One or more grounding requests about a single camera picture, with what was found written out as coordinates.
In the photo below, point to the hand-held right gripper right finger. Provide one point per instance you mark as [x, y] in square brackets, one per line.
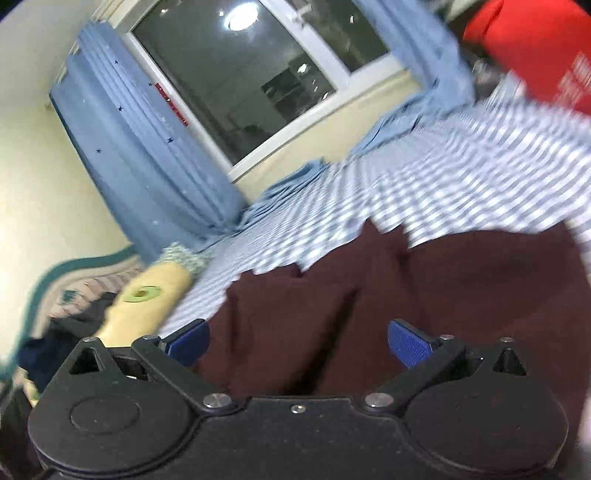
[406, 347]

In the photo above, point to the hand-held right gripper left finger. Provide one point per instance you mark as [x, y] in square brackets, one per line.
[189, 345]

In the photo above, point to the maroon printed t-shirt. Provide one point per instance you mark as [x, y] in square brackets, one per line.
[461, 286]

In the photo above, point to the yellow pillow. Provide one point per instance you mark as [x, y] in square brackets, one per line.
[147, 300]

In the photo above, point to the green checked pillow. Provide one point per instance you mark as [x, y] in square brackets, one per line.
[187, 258]

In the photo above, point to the dark clothing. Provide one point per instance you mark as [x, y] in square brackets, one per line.
[60, 337]

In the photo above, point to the teal edged patterned blanket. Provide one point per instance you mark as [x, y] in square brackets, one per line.
[60, 286]

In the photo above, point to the blue checked bed sheet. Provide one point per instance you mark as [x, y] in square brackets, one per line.
[415, 170]

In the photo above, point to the blue star curtain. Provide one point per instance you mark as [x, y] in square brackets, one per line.
[429, 55]
[138, 157]

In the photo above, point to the white framed window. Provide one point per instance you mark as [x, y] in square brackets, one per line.
[240, 78]

